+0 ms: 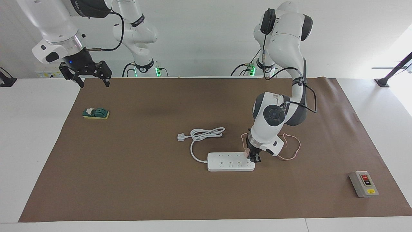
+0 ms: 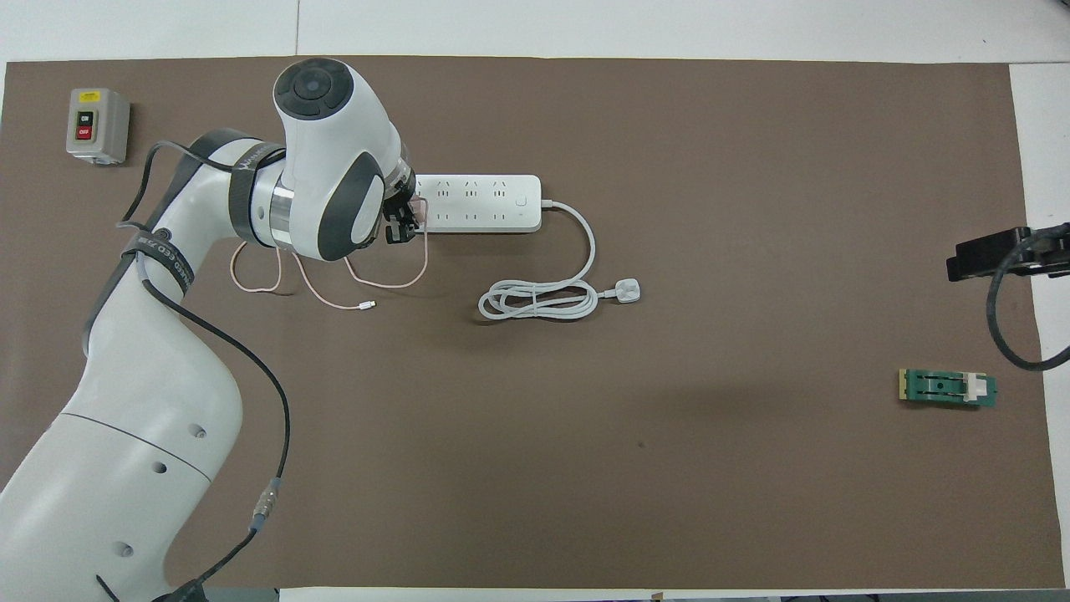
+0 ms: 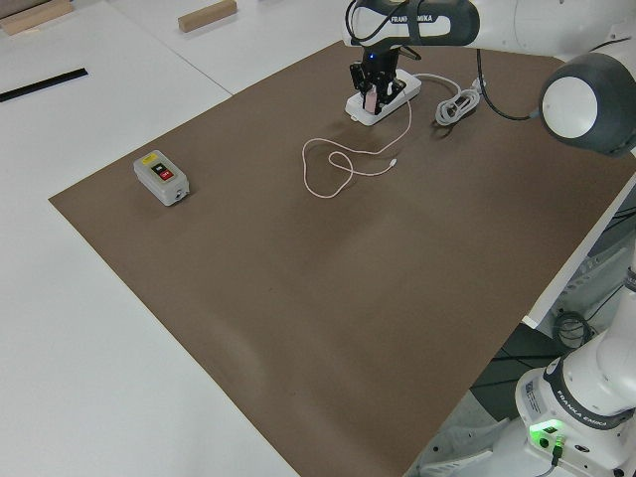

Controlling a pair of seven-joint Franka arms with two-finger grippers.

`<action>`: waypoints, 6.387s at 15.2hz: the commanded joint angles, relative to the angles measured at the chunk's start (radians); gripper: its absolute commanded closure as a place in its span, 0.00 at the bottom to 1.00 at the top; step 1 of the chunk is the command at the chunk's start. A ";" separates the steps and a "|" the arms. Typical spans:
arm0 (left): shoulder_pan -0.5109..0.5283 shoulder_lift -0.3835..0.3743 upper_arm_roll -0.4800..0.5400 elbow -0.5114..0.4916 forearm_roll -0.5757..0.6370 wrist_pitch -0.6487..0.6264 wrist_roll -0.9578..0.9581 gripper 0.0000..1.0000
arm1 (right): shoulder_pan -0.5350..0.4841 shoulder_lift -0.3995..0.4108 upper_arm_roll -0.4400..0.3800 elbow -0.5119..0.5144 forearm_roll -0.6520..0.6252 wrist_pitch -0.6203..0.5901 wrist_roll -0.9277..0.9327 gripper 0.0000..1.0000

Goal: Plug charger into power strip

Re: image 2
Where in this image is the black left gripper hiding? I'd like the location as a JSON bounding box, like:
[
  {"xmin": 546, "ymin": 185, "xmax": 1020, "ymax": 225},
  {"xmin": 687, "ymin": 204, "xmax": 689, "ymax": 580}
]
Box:
[{"xmin": 385, "ymin": 155, "xmax": 419, "ymax": 246}]

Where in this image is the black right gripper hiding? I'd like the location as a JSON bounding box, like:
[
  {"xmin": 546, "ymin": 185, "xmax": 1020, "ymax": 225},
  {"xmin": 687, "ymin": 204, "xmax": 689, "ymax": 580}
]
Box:
[{"xmin": 946, "ymin": 227, "xmax": 1070, "ymax": 283}]

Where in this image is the pink charging cable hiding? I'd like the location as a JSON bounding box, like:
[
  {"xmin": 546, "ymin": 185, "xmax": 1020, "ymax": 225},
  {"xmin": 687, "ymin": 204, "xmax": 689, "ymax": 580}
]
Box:
[{"xmin": 231, "ymin": 201, "xmax": 431, "ymax": 313}]

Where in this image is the white power strip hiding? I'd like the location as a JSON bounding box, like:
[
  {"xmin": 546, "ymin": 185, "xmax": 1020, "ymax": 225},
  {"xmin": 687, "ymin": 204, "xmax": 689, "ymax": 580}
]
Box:
[{"xmin": 414, "ymin": 174, "xmax": 543, "ymax": 233}]

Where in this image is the brown paper mat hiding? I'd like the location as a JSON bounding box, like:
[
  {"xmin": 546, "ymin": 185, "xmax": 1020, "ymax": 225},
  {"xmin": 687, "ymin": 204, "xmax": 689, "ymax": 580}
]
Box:
[{"xmin": 0, "ymin": 56, "xmax": 1064, "ymax": 590}]

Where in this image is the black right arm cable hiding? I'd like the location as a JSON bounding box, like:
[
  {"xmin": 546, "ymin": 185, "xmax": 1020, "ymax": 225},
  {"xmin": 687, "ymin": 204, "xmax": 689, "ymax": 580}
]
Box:
[{"xmin": 986, "ymin": 222, "xmax": 1070, "ymax": 373}]

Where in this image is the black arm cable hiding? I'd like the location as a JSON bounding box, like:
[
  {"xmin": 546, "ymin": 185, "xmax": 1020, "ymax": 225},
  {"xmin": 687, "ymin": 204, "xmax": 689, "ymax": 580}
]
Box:
[
  {"xmin": 986, "ymin": 222, "xmax": 1070, "ymax": 373},
  {"xmin": 84, "ymin": 140, "xmax": 292, "ymax": 602}
]

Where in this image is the green knife switch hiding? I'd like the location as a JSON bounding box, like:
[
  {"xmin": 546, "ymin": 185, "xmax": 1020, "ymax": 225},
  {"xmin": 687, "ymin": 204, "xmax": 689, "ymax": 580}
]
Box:
[{"xmin": 899, "ymin": 369, "xmax": 997, "ymax": 411}]

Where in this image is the white cord with plug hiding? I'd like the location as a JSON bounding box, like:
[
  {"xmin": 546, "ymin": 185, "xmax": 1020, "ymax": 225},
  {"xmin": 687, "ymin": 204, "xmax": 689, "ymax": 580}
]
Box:
[{"xmin": 478, "ymin": 199, "xmax": 643, "ymax": 322}]

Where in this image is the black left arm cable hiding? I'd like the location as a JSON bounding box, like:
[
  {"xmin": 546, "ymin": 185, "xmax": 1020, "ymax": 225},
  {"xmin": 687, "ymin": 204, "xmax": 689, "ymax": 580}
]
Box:
[{"xmin": 84, "ymin": 140, "xmax": 292, "ymax": 602}]

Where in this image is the grey on-off switch box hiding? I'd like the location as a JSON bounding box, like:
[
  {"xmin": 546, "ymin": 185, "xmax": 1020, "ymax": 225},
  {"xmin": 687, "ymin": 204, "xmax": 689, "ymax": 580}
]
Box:
[{"xmin": 66, "ymin": 88, "xmax": 130, "ymax": 166}]

